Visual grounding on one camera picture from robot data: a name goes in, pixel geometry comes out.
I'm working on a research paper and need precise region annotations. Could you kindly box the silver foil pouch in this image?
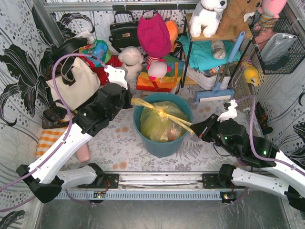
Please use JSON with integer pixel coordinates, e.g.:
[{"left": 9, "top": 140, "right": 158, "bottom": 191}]
[{"left": 261, "top": 33, "right": 298, "bottom": 62}]

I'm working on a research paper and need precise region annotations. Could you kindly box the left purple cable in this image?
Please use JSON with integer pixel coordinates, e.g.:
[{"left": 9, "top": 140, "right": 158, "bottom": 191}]
[{"left": 0, "top": 53, "right": 108, "bottom": 213}]

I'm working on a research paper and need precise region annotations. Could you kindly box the yellow plush duck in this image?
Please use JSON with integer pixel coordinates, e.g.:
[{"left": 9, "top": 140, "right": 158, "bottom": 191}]
[{"left": 241, "top": 59, "right": 259, "bottom": 86}]

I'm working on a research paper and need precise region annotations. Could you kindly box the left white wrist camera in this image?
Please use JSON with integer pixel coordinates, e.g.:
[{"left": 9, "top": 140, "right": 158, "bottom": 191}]
[{"left": 104, "top": 65, "right": 128, "bottom": 89}]

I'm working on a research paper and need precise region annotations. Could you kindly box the orange checkered cloth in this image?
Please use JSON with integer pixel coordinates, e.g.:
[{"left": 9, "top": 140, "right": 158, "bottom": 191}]
[{"left": 35, "top": 127, "right": 67, "bottom": 159}]

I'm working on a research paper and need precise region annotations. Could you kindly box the cream plush sheep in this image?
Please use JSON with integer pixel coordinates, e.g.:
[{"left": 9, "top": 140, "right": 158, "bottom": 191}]
[{"left": 118, "top": 46, "right": 144, "bottom": 80}]

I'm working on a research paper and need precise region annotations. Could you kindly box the black metal shelf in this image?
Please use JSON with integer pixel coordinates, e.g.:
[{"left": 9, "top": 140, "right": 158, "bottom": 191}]
[{"left": 180, "top": 13, "right": 253, "bottom": 88}]

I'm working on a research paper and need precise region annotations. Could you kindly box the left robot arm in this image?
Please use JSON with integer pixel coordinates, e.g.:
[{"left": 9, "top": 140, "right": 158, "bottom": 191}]
[{"left": 16, "top": 83, "right": 132, "bottom": 203}]

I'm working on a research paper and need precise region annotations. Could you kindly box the magenta fuzzy bag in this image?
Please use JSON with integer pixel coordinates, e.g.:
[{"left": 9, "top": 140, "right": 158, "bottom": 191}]
[{"left": 137, "top": 13, "right": 172, "bottom": 58}]

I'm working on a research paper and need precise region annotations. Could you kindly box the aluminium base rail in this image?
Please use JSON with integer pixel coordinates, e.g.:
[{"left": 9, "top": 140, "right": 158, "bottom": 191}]
[{"left": 35, "top": 170, "right": 290, "bottom": 191}]

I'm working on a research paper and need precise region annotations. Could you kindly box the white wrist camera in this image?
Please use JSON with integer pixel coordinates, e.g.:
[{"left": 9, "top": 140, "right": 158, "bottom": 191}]
[
  {"left": 104, "top": 65, "right": 128, "bottom": 89},
  {"left": 217, "top": 99, "right": 238, "bottom": 122}
]

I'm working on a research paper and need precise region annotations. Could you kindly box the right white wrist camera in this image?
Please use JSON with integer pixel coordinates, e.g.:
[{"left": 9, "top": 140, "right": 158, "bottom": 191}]
[{"left": 217, "top": 99, "right": 238, "bottom": 122}]

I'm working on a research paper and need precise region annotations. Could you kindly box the black wire basket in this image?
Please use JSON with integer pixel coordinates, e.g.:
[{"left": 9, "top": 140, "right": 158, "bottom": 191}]
[{"left": 249, "top": 11, "right": 305, "bottom": 74}]

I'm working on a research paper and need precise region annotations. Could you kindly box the teal folded cloth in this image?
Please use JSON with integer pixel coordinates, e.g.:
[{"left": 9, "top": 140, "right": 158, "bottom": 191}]
[{"left": 188, "top": 41, "right": 234, "bottom": 71}]

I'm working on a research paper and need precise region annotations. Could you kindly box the brown plush bear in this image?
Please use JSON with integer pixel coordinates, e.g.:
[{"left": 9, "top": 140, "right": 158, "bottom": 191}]
[{"left": 216, "top": 0, "right": 262, "bottom": 36}]

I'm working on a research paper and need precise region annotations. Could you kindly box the colourful printed bag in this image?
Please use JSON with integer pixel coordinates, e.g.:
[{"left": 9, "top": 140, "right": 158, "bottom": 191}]
[{"left": 79, "top": 40, "right": 112, "bottom": 68}]

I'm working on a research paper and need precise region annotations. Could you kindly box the pink plush pig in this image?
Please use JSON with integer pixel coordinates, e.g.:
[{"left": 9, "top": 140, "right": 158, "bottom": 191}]
[{"left": 146, "top": 55, "right": 171, "bottom": 81}]

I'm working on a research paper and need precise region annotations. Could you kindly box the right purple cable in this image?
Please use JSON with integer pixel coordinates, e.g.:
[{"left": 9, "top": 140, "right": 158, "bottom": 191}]
[{"left": 235, "top": 95, "right": 305, "bottom": 203}]

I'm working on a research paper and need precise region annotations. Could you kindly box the black leather handbag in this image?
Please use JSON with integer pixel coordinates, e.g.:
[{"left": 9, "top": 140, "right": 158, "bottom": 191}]
[{"left": 109, "top": 10, "right": 140, "bottom": 53}]

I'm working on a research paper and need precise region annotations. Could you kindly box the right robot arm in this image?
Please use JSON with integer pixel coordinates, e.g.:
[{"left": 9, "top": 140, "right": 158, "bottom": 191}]
[{"left": 191, "top": 114, "right": 305, "bottom": 211}]

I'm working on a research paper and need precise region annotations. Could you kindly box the cream canvas tote bag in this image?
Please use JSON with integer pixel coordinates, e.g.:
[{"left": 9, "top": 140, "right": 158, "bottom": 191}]
[{"left": 45, "top": 56, "right": 101, "bottom": 111}]

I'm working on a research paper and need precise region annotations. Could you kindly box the purple cable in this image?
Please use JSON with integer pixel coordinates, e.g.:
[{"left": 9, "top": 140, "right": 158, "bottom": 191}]
[
  {"left": 235, "top": 95, "right": 305, "bottom": 203},
  {"left": 0, "top": 53, "right": 108, "bottom": 213}
]

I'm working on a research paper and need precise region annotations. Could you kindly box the yellow plastic trash bag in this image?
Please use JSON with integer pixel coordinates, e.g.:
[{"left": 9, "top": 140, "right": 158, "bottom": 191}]
[{"left": 132, "top": 98, "right": 194, "bottom": 143}]

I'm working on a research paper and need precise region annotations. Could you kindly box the white plush dog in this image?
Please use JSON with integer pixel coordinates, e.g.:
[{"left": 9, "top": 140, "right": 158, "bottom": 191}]
[{"left": 189, "top": 0, "right": 227, "bottom": 38}]

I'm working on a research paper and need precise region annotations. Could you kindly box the pink glasses case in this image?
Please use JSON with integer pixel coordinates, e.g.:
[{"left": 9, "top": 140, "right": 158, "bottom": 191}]
[{"left": 76, "top": 143, "right": 90, "bottom": 163}]

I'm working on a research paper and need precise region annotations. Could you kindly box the red cloth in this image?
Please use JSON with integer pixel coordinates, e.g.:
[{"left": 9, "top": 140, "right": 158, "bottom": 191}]
[{"left": 82, "top": 55, "right": 122, "bottom": 85}]

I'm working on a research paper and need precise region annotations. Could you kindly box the orange plush toy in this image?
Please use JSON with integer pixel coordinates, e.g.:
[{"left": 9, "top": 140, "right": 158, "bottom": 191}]
[{"left": 165, "top": 21, "right": 178, "bottom": 52}]

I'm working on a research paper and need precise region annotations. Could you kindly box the white sneaker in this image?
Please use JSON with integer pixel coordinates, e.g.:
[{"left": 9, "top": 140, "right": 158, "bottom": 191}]
[{"left": 186, "top": 68, "right": 231, "bottom": 91}]

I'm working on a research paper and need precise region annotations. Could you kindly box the brown patterned handbag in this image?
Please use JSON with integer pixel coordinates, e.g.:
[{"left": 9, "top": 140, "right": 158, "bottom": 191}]
[{"left": 42, "top": 99, "right": 70, "bottom": 129}]

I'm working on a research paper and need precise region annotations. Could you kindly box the teal plastic trash bin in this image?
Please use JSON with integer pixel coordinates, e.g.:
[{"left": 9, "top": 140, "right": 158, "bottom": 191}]
[{"left": 133, "top": 93, "right": 193, "bottom": 158}]

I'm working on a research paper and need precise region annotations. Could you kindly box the rainbow striped bag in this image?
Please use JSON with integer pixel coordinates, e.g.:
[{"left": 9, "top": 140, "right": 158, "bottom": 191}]
[{"left": 136, "top": 55, "right": 185, "bottom": 92}]

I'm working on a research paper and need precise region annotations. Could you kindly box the pink plush toy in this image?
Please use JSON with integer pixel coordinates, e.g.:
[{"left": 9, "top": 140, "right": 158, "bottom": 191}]
[{"left": 258, "top": 0, "right": 287, "bottom": 22}]

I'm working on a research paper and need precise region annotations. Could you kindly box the grey chenille duster mop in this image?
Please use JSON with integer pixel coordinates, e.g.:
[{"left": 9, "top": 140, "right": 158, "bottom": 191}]
[{"left": 231, "top": 68, "right": 251, "bottom": 112}]

